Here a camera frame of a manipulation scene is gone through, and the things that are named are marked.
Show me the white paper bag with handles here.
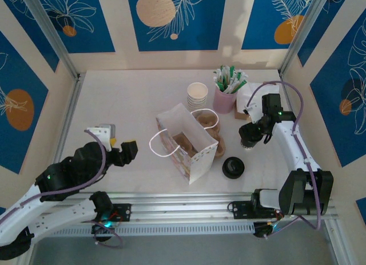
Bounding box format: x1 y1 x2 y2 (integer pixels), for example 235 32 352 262
149 102 220 185

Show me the stack of white paper cups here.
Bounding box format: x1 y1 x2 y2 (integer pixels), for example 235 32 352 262
187 82 209 111

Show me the aluminium frame rail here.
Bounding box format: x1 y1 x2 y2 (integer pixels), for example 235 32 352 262
24 192 340 228

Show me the green-white wrapped stirrer bundle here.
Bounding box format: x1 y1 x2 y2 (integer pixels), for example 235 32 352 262
213 65 248 94

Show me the thin purple base cable loop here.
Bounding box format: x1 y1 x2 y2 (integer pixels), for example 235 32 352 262
93 223 124 249

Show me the aluminium frame post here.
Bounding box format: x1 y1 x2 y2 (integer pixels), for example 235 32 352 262
21 0 82 80
279 0 328 77

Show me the blue floral wall panel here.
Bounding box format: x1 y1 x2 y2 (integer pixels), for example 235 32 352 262
35 0 116 54
241 0 317 50
310 18 366 168
0 31 49 175
126 0 228 52

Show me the grey slotted cable duct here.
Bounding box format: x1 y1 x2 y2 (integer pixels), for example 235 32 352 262
35 222 256 238

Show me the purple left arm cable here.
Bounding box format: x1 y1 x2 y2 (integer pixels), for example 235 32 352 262
0 129 108 226

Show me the black cup lid stack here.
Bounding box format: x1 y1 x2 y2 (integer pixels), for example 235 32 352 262
222 156 246 179

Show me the aluminium side rail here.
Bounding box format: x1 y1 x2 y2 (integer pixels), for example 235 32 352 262
276 70 343 208
41 73 82 204

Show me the brown pulp cup carrier stack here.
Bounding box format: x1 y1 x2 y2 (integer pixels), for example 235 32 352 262
190 109 227 160

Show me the white napkin stack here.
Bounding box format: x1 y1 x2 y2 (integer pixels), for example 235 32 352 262
236 82 280 120

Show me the pink cylindrical holder cup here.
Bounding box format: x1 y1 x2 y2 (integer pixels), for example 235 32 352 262
213 86 238 114

